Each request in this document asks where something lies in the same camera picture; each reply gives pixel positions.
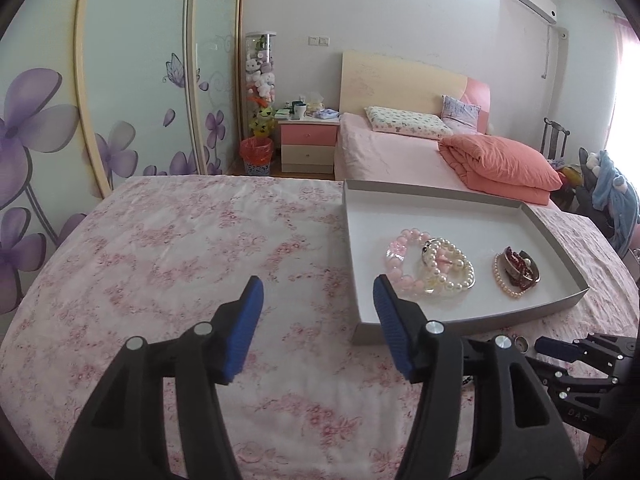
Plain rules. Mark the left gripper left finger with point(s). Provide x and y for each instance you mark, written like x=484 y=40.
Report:
x=121 y=431

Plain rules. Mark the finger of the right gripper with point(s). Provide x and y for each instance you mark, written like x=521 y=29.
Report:
x=546 y=372
x=561 y=350

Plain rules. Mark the wide silver cuff bangle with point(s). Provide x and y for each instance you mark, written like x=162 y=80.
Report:
x=520 y=268

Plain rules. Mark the grey shallow cardboard tray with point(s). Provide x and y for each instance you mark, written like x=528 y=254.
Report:
x=443 y=250

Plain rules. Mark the blue plush garment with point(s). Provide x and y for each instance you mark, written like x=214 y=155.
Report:
x=608 y=199

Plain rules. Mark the floral pink bed sheet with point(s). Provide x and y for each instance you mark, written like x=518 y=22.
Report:
x=164 y=253

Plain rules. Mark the folded salmon duvet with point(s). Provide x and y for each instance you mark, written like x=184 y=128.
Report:
x=500 y=167

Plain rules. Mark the dark wooden chair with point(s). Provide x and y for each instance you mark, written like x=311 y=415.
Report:
x=554 y=139

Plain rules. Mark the pink curtain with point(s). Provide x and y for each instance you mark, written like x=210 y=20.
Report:
x=623 y=139

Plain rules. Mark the small purple print pillow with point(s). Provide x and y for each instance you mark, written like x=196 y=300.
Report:
x=459 y=113

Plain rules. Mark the floral white pillow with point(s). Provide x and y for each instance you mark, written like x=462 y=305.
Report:
x=406 y=123

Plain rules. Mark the pink bed mattress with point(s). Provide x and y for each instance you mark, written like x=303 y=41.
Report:
x=364 y=154

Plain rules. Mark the red lined waste basket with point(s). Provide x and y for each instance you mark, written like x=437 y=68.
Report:
x=256 y=154

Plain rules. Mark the pink bedside table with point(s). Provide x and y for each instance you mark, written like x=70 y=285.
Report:
x=308 y=145

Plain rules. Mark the beige pink headboard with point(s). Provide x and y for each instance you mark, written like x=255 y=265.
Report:
x=369 y=79

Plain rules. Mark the white mug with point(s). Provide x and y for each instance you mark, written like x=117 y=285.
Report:
x=299 y=111

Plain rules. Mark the sliding wardrobe with flowers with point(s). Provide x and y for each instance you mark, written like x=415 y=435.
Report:
x=94 y=92

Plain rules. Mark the clear tube of plush toys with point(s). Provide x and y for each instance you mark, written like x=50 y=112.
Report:
x=260 y=84

